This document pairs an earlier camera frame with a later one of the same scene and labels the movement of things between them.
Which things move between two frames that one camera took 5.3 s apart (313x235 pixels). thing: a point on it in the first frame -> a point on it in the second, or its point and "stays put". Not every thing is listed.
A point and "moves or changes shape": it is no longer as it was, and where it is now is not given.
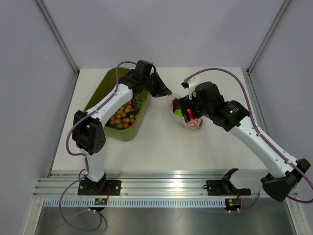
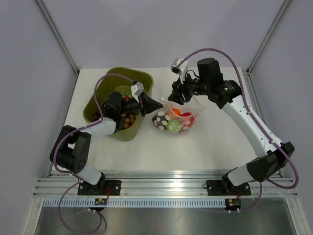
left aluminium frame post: x=58 y=37 stays put
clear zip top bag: x=175 y=106 moves or changes shape
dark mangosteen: x=175 y=104 -> x=160 y=119
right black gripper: x=187 y=104 -> x=178 y=89
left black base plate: x=103 y=187 stays put
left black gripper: x=161 y=90 -> x=146 y=105
